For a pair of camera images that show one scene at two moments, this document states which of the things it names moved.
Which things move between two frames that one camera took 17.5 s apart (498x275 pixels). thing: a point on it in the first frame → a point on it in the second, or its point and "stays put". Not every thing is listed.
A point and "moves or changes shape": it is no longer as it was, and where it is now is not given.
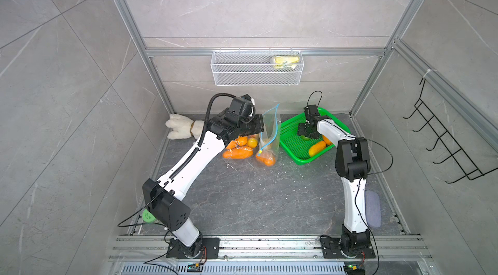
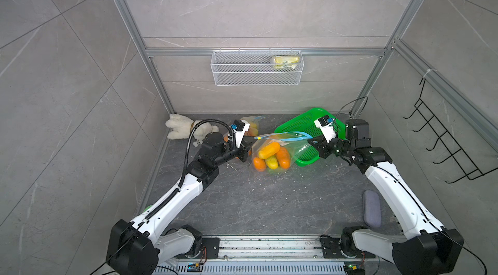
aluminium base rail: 152,255 stays put
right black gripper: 301,131 → 321,143
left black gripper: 257,123 → 240,151
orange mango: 316,148 moves or changes shape
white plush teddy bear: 183,127 stays put
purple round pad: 373,209 stays put
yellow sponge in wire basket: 283,61 stays put
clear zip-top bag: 269,137 → 276,153
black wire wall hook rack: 446,141 stays put
